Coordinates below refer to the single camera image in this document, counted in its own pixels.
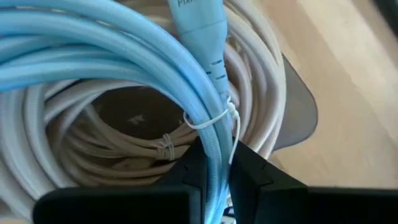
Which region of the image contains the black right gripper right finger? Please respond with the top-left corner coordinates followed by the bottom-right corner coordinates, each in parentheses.
top-left (229, 141), bottom-right (307, 224)

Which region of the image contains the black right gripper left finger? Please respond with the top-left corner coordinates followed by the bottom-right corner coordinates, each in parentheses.
top-left (161, 136), bottom-right (208, 193)

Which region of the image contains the white cable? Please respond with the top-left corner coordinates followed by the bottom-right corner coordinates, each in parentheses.
top-left (62, 102), bottom-right (200, 187)
top-left (217, 0), bottom-right (287, 159)
top-left (0, 79), bottom-right (200, 218)

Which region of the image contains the light blue cable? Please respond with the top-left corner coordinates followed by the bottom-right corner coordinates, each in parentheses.
top-left (0, 0), bottom-right (242, 224)

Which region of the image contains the grey plastic tray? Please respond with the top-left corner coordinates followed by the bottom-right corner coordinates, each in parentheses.
top-left (90, 54), bottom-right (318, 153)

